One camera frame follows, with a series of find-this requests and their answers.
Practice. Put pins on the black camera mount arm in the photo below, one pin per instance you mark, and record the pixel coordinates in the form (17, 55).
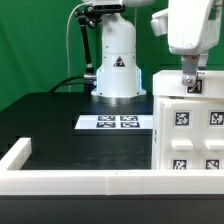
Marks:
(84, 23)

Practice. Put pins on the small white cabinet top block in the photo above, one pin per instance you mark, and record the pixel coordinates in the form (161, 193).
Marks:
(210, 84)

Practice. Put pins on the white U-shaped obstacle frame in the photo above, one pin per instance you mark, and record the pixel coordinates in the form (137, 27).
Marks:
(14, 180)

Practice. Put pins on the white cabinet door panel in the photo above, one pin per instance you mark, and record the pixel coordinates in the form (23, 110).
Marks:
(179, 135)
(212, 135)

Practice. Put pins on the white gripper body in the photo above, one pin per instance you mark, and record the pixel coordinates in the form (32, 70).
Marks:
(193, 25)

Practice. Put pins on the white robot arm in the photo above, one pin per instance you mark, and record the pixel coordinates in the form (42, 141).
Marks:
(118, 79)

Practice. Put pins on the black camera on mount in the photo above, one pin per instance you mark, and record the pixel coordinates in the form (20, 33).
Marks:
(106, 8)

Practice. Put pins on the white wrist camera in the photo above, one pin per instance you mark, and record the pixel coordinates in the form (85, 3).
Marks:
(159, 23)

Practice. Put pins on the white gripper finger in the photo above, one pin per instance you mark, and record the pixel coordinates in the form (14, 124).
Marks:
(191, 65)

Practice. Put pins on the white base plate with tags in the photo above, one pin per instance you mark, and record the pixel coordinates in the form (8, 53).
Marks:
(114, 122)

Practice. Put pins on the white cabinet body box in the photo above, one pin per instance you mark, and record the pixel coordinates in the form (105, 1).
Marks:
(157, 123)

